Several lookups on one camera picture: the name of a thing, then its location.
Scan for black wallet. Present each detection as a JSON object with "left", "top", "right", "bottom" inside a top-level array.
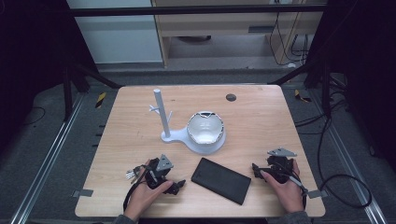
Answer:
[{"left": 191, "top": 157, "right": 252, "bottom": 206}]

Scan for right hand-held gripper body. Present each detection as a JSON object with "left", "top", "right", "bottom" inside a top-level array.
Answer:
[{"left": 265, "top": 147, "right": 298, "bottom": 185}]

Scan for thin black floor cable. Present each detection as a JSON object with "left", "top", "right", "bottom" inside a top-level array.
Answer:
[{"left": 21, "top": 105, "right": 47, "bottom": 127}]

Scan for hanging black cables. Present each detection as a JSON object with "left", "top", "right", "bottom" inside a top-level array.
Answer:
[{"left": 268, "top": 11, "right": 310, "bottom": 67}]

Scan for white key stand with tray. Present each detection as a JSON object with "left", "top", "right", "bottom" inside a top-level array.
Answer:
[{"left": 148, "top": 88, "right": 228, "bottom": 156}]

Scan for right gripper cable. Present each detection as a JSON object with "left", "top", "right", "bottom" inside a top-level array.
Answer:
[{"left": 287, "top": 169, "right": 309, "bottom": 210}]

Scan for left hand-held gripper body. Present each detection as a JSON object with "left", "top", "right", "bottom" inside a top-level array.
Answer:
[{"left": 144, "top": 154, "right": 175, "bottom": 190}]

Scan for black horizontal frame bar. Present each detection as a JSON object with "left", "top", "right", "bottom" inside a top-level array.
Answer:
[{"left": 68, "top": 4, "right": 327, "bottom": 18}]

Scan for long black floor cable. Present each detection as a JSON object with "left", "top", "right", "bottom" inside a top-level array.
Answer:
[{"left": 293, "top": 101, "right": 374, "bottom": 209}]

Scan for black metal stand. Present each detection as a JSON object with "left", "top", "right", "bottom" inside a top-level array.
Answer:
[
  {"left": 266, "top": 59, "right": 332, "bottom": 119},
  {"left": 61, "top": 60, "right": 123, "bottom": 123}
]

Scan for white cabinet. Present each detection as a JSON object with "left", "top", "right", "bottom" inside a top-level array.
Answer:
[{"left": 65, "top": 0, "right": 163, "bottom": 65}]

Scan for bunch of metal keys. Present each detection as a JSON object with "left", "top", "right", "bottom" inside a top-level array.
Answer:
[{"left": 125, "top": 165, "right": 145, "bottom": 185}]

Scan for light wooden desk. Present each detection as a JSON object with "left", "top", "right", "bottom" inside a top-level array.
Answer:
[{"left": 150, "top": 0, "right": 329, "bottom": 68}]

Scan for grey tape strip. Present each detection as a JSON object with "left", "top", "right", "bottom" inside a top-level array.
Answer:
[
  {"left": 72, "top": 189, "right": 94, "bottom": 199},
  {"left": 306, "top": 189, "right": 329, "bottom": 200}
]

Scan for yellow black floor tape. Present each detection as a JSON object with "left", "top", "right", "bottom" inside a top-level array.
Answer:
[
  {"left": 293, "top": 89, "right": 312, "bottom": 104},
  {"left": 94, "top": 91, "right": 107, "bottom": 109}
]

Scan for person's right hand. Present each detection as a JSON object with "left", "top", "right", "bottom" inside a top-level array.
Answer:
[{"left": 260, "top": 160, "right": 308, "bottom": 215}]

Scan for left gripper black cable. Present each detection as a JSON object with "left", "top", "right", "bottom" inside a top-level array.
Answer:
[{"left": 122, "top": 164, "right": 153, "bottom": 213}]

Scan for metal floor rail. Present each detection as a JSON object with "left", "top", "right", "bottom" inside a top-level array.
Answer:
[
  {"left": 309, "top": 90, "right": 389, "bottom": 224},
  {"left": 9, "top": 92, "right": 86, "bottom": 224}
]

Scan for person's left hand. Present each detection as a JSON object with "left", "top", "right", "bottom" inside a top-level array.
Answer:
[{"left": 122, "top": 159, "right": 174, "bottom": 223}]

